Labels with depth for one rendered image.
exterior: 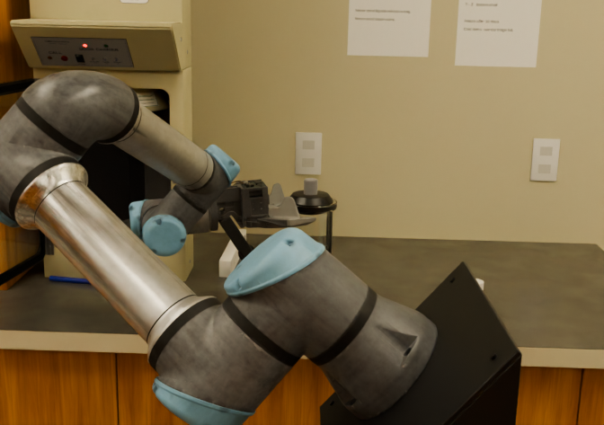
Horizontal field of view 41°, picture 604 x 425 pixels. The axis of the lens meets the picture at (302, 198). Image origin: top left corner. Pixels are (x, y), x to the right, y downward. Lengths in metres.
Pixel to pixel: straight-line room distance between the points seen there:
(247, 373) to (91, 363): 0.74
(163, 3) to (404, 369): 1.04
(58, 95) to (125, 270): 0.26
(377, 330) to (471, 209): 1.31
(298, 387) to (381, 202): 0.75
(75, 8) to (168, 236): 0.58
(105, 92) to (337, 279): 0.43
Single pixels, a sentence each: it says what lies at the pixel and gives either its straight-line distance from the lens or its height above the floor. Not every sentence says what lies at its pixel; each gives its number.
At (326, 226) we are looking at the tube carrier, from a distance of 1.64.
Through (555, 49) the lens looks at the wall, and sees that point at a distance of 2.24.
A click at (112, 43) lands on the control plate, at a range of 1.70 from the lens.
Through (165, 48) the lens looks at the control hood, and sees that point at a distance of 1.69.
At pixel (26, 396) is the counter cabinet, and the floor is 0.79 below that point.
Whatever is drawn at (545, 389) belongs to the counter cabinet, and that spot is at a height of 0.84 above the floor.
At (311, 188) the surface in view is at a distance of 1.63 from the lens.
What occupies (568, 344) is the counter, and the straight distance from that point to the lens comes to 1.64.
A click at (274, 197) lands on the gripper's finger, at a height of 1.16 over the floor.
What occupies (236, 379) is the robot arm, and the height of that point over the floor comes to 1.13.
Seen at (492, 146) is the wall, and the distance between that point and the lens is 2.23.
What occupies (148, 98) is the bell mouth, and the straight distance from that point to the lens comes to 1.83.
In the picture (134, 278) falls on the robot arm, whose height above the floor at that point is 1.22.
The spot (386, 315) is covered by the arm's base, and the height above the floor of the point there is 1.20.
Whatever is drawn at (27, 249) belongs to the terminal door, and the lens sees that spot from 1.83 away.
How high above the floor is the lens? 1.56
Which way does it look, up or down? 14 degrees down
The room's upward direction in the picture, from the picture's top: 1 degrees clockwise
